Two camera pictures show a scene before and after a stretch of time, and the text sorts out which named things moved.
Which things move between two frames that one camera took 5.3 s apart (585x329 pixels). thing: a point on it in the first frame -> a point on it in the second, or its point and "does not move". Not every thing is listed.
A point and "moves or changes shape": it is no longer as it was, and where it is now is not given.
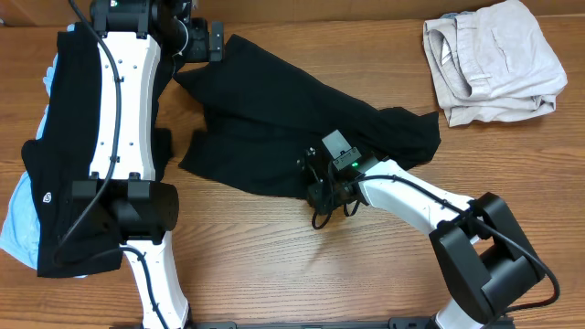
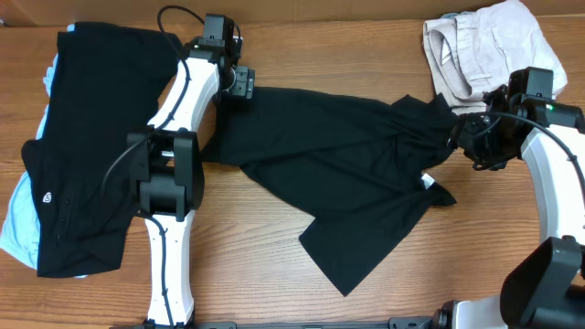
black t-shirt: x=261 y=115 moves or changes shape
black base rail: x=412 y=323 does not move
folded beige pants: x=493 y=64 does not move
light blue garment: x=20 y=237 does not move
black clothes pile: x=66 y=147 does not move
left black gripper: x=215 y=41 -> x=242 y=83
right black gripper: x=317 y=184 -> x=469 y=138
